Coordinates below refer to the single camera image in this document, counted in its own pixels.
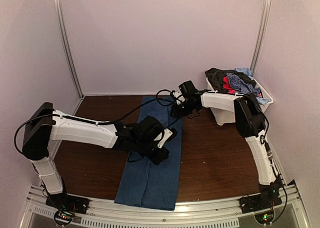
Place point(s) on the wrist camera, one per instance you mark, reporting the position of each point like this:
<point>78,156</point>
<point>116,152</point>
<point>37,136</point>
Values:
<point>165,136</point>
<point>177,97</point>

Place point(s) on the white plastic laundry bin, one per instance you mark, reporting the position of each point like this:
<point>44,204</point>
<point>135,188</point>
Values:
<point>225,113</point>

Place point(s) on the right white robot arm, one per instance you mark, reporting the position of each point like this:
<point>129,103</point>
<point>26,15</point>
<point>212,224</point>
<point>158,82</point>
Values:
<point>250,122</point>

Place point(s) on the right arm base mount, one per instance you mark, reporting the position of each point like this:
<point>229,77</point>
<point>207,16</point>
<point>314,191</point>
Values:
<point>268,197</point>

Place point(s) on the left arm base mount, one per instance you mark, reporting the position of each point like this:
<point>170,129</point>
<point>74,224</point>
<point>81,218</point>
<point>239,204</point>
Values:
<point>65,202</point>

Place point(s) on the black garment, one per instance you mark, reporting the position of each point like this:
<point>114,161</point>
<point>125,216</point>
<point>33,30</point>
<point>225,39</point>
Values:
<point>215,77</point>

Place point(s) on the left aluminium corner post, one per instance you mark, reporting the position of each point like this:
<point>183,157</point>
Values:
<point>67,48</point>

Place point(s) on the blue checkered shirt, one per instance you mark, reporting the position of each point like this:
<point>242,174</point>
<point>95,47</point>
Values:
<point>240,86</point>

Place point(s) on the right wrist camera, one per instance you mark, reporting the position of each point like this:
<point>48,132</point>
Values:
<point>177,97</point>

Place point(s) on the red garment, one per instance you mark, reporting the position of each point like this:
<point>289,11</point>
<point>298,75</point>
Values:
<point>227,89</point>

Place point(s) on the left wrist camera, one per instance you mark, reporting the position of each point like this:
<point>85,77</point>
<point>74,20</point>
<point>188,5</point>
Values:
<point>165,136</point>

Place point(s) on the aluminium corner post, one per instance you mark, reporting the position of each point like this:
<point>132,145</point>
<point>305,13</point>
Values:
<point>67,48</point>
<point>265,14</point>

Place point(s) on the light blue garment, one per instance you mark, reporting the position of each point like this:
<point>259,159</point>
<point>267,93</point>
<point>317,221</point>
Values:
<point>245,71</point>

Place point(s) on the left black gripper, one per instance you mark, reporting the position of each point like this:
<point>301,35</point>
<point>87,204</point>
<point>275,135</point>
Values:
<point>163,155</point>

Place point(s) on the right aluminium corner post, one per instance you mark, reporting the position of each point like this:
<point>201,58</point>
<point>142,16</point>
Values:
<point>265,14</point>

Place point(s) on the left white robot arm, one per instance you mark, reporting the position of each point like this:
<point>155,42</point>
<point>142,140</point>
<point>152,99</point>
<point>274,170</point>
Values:
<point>147,138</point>

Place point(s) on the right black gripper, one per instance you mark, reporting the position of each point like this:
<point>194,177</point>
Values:
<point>178,114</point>

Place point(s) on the blue polo shirt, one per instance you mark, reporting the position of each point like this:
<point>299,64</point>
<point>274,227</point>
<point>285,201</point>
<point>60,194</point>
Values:
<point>146,185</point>

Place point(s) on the front aluminium rail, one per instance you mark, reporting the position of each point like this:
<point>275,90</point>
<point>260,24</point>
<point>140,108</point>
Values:
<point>221,213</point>

